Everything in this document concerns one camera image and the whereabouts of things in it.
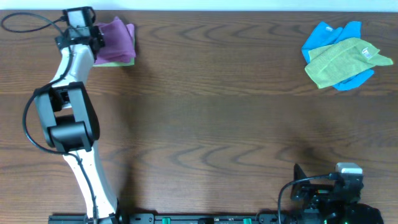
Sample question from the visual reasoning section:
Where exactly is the folded purple cloth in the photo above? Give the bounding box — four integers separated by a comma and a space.
126, 24, 136, 58

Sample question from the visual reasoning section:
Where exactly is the black right cable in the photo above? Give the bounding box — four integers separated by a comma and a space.
277, 174, 335, 224

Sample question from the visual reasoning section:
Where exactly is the blue cloth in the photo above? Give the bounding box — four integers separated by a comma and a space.
302, 21, 374, 91

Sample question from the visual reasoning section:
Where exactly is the folded green cloth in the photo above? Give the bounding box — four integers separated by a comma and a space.
94, 50, 136, 67

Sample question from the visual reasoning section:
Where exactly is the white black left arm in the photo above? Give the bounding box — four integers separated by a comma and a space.
34, 26, 121, 223

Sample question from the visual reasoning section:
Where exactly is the purple cloth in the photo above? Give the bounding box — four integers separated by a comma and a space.
97, 17, 132, 59
126, 24, 136, 58

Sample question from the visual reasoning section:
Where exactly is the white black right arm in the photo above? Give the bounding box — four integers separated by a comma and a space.
277, 162, 384, 224

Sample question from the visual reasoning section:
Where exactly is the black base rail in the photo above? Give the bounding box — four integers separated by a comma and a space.
48, 213, 306, 224

